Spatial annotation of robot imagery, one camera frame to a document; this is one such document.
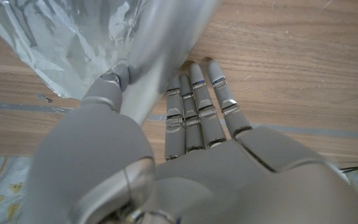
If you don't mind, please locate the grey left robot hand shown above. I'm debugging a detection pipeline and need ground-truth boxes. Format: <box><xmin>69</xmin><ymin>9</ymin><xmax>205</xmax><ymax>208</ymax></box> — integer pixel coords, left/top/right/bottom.
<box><xmin>20</xmin><ymin>58</ymin><xmax>358</xmax><ymax>224</ymax></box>

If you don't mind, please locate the aluminum foil roll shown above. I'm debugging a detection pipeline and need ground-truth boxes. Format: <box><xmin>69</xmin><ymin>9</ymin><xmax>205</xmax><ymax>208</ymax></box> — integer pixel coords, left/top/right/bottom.
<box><xmin>0</xmin><ymin>0</ymin><xmax>222</xmax><ymax>125</ymax></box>

